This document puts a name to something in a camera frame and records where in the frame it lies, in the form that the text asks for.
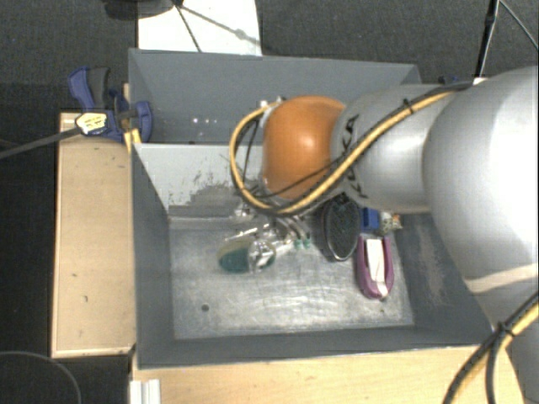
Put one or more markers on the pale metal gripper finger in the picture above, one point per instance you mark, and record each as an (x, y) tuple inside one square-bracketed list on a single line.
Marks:
[(248, 232), (263, 254)]

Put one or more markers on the teal oval brush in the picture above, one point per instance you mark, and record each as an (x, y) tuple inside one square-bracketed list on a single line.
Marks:
[(233, 261)]

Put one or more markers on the black oval mesh thing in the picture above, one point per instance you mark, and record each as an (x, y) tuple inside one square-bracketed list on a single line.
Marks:
[(341, 230)]

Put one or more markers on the small blue block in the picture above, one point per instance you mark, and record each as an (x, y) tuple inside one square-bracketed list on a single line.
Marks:
[(369, 219)]

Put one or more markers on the purple and white stapler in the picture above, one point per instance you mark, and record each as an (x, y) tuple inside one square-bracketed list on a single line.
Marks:
[(375, 267)]

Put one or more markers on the small multicoloured toy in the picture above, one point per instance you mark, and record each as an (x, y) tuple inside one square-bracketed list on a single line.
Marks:
[(391, 222)]

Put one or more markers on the grey metal bin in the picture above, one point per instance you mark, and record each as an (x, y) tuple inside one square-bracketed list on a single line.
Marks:
[(185, 99)]

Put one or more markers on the pale wood flat board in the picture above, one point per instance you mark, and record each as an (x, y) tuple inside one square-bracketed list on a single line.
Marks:
[(92, 234)]

